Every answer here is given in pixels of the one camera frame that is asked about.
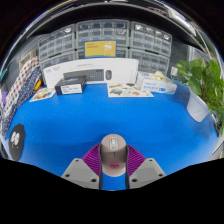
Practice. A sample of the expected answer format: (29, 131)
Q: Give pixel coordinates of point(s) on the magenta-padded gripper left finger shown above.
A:
(78, 173)

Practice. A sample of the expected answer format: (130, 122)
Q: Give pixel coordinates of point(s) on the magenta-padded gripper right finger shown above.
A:
(148, 171)

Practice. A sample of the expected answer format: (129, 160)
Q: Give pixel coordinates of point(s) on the beige computer mouse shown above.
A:
(113, 155)

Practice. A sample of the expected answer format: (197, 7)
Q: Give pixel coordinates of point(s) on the black cartoon face mouse pad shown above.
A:
(16, 141)

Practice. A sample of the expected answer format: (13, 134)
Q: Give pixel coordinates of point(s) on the colourful sticker sheet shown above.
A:
(42, 94)
(130, 90)

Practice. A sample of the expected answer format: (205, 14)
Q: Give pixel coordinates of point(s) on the white and blue tissue box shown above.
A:
(156, 85)

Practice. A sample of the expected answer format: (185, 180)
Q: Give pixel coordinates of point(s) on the small black box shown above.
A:
(70, 86)

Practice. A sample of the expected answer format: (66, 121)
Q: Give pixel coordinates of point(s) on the navy polka dot cloth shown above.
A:
(15, 105)

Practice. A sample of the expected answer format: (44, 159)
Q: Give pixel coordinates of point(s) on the orange yellow object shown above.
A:
(37, 85)

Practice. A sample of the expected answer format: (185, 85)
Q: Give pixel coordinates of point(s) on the green potted plant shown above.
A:
(203, 83)

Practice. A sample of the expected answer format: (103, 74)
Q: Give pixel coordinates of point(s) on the long white keyboard box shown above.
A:
(55, 71)

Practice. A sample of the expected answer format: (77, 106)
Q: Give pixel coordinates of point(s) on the purple object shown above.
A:
(3, 99)

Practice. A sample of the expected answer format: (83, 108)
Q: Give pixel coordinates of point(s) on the red blue checked cloth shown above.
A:
(20, 81)

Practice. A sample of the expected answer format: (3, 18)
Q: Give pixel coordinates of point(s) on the white woven basket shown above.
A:
(27, 60)

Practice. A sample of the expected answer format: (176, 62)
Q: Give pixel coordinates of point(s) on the yellow and blue box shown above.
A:
(100, 49)

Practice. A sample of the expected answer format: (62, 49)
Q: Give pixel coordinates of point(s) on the black wall shelf unit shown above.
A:
(100, 13)

